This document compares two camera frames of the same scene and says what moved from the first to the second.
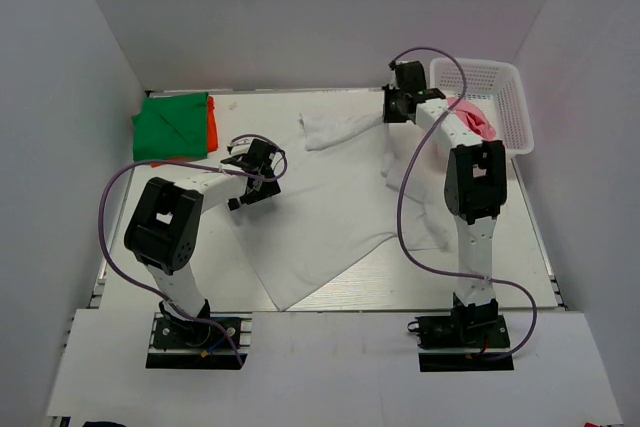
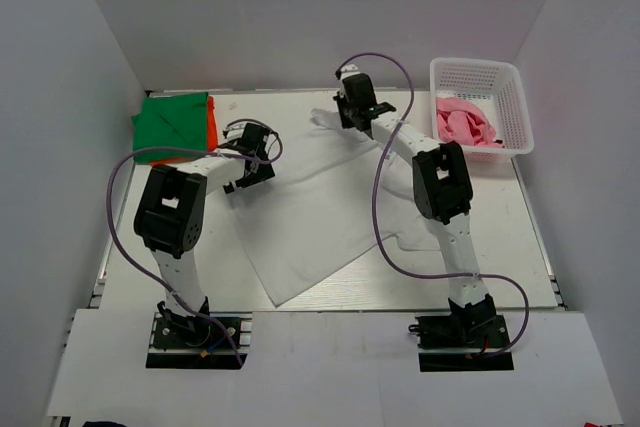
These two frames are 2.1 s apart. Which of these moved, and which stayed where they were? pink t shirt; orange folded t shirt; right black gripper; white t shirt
Moved: right black gripper
Stayed: orange folded t shirt; pink t shirt; white t shirt
